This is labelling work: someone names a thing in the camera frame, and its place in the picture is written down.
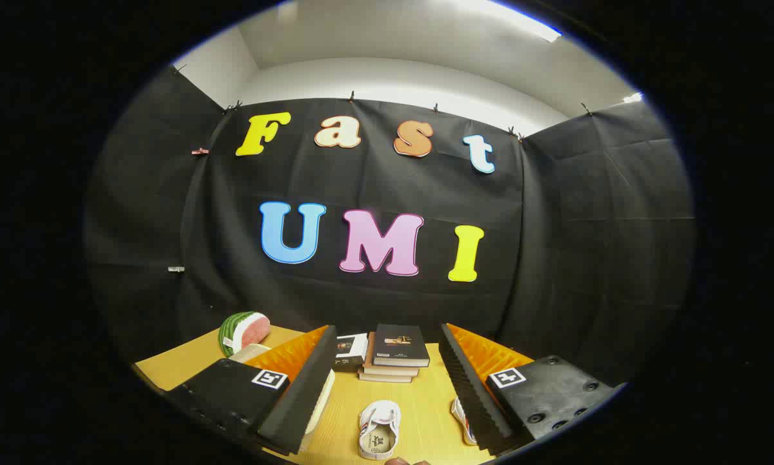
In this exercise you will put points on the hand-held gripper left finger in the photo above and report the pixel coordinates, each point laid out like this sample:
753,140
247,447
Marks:
306,394

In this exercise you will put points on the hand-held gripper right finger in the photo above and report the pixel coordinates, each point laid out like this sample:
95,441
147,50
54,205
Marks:
470,387

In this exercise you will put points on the cream fabric storage box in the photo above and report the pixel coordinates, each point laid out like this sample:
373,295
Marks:
323,407

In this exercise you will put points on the white canvas shoe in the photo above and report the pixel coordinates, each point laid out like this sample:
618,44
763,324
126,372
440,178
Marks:
461,416
380,420

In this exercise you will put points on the white portrait cover book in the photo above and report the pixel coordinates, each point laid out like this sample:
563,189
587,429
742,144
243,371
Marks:
351,349

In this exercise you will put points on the thin tan book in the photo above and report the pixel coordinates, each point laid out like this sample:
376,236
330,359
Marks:
383,378

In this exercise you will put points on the black cover book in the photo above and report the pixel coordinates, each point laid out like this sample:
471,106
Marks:
399,345

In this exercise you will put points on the brown cover book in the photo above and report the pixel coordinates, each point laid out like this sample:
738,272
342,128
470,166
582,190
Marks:
386,371

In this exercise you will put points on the watermelon slice toy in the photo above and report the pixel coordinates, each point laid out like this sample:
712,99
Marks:
241,330

